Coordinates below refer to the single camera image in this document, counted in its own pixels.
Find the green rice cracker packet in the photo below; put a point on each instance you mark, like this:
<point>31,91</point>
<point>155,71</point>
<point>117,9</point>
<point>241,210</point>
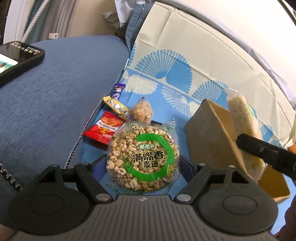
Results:
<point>245,122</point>

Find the purple candy bar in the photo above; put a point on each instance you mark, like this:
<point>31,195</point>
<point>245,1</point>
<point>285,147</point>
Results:
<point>117,91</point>

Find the blue patterned sofa cover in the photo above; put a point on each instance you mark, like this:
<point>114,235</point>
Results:
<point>178,60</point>

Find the clear bag of cookies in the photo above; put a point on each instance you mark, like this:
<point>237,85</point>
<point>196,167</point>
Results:
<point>142,111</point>

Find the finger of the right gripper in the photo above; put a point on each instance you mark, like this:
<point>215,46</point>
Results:
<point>280,159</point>

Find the red spicy strip packet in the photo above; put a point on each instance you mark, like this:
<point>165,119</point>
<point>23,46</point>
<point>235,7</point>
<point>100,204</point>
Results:
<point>103,130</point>

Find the round puffed grain cake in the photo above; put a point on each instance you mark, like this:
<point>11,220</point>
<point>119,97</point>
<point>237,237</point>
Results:
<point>142,159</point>

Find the black smartphone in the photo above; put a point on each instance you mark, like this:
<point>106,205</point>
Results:
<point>17,58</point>

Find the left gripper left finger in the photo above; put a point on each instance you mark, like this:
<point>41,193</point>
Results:
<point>88,180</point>

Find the grey-blue sheet on backrest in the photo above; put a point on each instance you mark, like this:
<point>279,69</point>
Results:
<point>242,34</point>

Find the yellow snack bar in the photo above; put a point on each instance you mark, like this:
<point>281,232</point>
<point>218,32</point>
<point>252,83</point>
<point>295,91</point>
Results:
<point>120,109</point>

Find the cardboard box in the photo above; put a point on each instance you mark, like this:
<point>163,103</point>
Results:
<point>211,140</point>

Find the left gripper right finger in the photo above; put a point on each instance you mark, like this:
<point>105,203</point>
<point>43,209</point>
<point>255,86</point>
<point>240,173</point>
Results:
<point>197,177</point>

